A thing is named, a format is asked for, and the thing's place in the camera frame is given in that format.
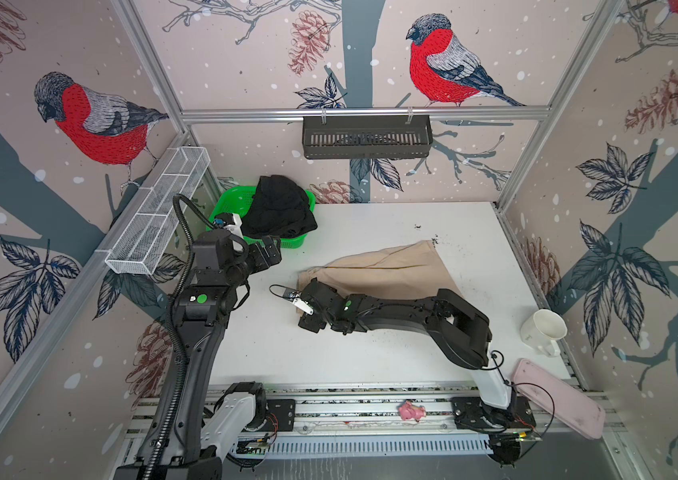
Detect black hanging slotted basket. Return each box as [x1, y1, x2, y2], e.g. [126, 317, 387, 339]
[302, 115, 433, 160]

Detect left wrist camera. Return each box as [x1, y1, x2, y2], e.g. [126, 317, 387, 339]
[213, 212, 244, 238]

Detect beige drawstring shorts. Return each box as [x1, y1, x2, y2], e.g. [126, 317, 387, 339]
[297, 240, 460, 300]

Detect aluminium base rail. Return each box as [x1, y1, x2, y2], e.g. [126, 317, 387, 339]
[128, 381, 610, 460]

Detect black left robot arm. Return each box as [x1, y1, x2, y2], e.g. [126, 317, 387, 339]
[114, 194, 282, 479]

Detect green plastic perforated basket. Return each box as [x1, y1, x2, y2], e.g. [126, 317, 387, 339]
[209, 186, 307, 249]

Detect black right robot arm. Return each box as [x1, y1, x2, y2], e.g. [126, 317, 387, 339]
[285, 279, 526, 434]

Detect horizontal aluminium rail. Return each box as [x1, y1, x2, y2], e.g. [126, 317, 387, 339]
[181, 106, 551, 125]

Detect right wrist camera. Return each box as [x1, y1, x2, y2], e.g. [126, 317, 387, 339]
[287, 291, 314, 315]

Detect black shorts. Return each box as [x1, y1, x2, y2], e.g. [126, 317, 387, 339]
[242, 175, 318, 239]

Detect pink cloth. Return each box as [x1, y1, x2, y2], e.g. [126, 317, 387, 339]
[512, 359, 606, 440]

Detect white wire mesh shelf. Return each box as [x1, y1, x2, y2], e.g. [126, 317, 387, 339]
[105, 146, 210, 275]

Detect white mug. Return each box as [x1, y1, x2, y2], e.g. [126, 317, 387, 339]
[519, 309, 568, 358]

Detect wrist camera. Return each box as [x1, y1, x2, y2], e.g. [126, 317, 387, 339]
[213, 212, 244, 238]
[287, 291, 314, 315]

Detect pink toy figure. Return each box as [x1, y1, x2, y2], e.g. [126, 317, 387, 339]
[397, 400, 427, 423]

